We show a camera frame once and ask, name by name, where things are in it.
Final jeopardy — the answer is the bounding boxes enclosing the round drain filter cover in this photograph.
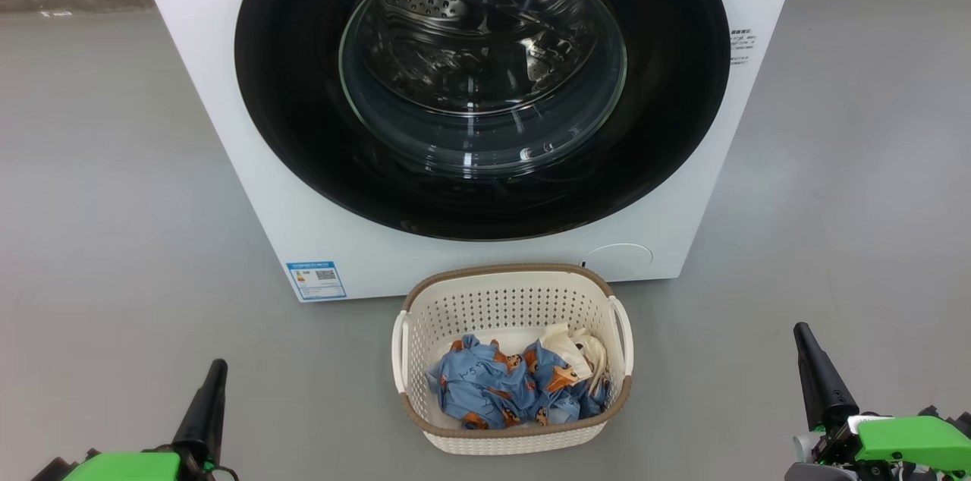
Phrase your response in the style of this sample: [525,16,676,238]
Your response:
[580,243,653,278]

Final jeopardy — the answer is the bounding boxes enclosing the black round glass washer door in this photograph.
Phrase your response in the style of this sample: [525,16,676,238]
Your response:
[234,0,731,241]

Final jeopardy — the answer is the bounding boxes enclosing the white front-load washing machine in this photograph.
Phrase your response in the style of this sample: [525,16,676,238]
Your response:
[125,0,809,303]

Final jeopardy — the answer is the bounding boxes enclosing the blue fox print garment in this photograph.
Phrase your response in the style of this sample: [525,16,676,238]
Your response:
[427,335,548,430]

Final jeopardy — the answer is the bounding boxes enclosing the cream perforated laundry basket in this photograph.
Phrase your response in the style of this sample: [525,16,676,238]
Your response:
[391,263,634,456]

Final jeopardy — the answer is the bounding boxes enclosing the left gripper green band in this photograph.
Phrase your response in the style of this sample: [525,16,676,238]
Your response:
[30,359,240,481]

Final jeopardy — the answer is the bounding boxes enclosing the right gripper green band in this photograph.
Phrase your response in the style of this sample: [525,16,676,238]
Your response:
[785,322,971,481]

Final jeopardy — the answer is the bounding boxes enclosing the cream and blue garment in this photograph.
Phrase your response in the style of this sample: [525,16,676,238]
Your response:
[523,323,614,425]

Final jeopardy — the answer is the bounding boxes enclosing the blue energy label sticker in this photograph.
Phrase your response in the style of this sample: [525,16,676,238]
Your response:
[286,261,347,301]

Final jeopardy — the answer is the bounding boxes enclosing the black text label sticker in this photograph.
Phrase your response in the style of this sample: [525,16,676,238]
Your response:
[730,29,757,66]

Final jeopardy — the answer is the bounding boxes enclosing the washing machine drum interior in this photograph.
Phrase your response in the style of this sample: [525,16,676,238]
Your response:
[341,0,627,178]

